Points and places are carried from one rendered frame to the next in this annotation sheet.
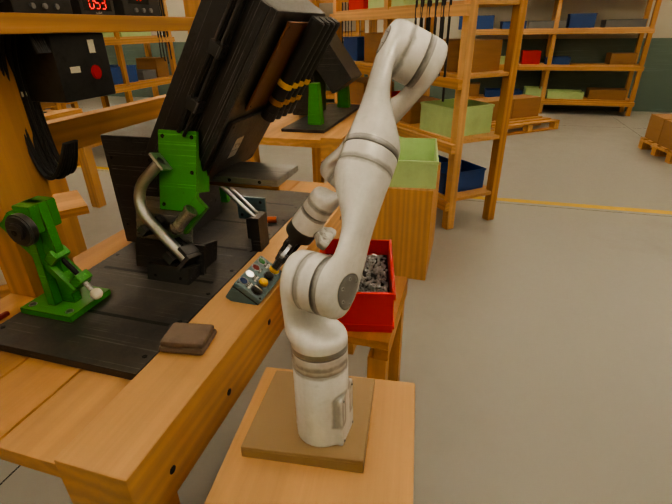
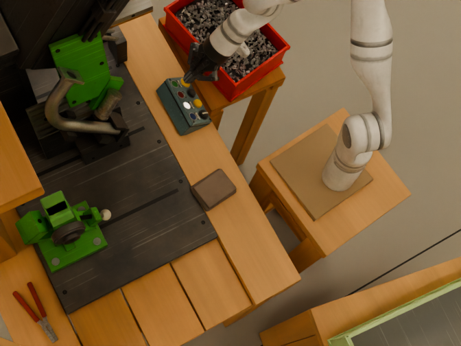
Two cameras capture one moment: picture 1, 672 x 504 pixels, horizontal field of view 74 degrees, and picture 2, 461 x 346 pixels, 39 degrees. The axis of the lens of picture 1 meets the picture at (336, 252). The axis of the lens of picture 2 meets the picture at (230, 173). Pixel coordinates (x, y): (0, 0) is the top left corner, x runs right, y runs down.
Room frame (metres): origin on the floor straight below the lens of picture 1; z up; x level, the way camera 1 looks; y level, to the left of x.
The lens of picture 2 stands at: (0.54, 0.80, 2.53)
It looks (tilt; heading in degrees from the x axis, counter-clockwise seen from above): 70 degrees down; 292
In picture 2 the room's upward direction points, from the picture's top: 23 degrees clockwise
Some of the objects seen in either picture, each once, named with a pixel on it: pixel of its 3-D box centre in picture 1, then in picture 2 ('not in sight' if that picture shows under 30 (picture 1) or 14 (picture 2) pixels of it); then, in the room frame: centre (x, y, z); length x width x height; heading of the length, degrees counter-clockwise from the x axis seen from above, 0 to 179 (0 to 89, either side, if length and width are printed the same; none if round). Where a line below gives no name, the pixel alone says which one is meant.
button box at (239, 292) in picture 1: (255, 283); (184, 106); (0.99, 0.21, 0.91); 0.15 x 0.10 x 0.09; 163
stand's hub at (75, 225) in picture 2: (20, 230); (69, 234); (0.88, 0.68, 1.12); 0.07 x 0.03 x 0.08; 73
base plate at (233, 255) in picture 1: (196, 246); (53, 94); (1.26, 0.44, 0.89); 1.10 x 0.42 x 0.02; 163
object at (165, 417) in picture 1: (280, 276); (146, 66); (1.18, 0.17, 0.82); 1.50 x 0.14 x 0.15; 163
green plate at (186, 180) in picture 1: (185, 168); (77, 57); (1.17, 0.40, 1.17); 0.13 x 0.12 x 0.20; 163
